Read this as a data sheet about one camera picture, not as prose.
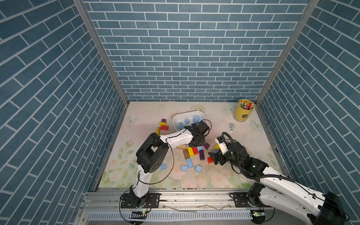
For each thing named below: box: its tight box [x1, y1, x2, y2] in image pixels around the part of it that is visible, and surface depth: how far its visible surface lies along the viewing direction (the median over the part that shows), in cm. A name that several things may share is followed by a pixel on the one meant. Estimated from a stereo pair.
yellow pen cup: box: [234, 98, 255, 123], surface depth 104 cm
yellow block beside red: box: [187, 146, 195, 157], surface depth 93 cm
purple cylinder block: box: [199, 150, 205, 161], surface depth 91 cm
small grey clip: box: [229, 122, 235, 132], surface depth 104 cm
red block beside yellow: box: [192, 147, 199, 155], surface depth 93 cm
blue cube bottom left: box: [181, 165, 188, 173], surface depth 84 cm
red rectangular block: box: [160, 125, 170, 131], surface depth 105 cm
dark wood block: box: [182, 149, 190, 160], surface depth 93 cm
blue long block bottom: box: [186, 157, 194, 169], surface depth 88 cm
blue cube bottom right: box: [195, 165, 203, 173], surface depth 85 cm
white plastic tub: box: [172, 110, 208, 131], surface depth 110 cm
